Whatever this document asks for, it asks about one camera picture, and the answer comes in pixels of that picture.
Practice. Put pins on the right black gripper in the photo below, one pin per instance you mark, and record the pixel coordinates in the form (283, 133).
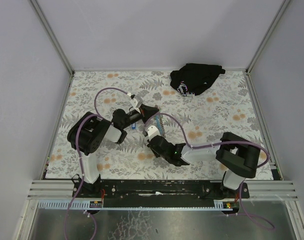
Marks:
(156, 144)

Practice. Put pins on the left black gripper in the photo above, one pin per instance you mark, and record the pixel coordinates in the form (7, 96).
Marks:
(142, 114)

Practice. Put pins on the grey keyring with blue handle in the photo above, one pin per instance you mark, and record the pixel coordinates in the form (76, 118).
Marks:
(159, 123)

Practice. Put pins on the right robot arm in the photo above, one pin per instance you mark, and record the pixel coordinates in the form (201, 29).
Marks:
(238, 155)

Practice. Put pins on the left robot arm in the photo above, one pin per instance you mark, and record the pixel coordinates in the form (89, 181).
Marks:
(89, 132)

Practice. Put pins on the floral table mat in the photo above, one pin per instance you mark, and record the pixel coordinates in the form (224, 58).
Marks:
(225, 107)

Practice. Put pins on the black cloth bag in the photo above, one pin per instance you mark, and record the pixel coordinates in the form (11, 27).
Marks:
(193, 79)

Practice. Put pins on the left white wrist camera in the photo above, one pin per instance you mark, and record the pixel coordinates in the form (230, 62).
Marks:
(136, 102)

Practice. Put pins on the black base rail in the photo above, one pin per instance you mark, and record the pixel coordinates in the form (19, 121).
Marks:
(161, 192)

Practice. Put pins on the white cable duct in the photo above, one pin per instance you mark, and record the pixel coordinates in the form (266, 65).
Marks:
(97, 205)

